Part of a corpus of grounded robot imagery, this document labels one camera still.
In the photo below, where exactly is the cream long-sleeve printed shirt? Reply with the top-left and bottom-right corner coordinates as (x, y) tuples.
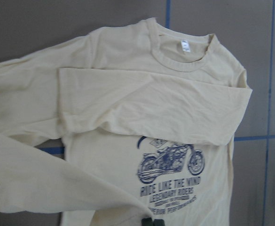
(0, 18), (252, 226)

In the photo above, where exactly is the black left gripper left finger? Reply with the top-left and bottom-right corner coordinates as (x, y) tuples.
(141, 218), (153, 226)

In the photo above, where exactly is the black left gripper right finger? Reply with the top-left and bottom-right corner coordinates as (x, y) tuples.
(154, 219), (165, 226)

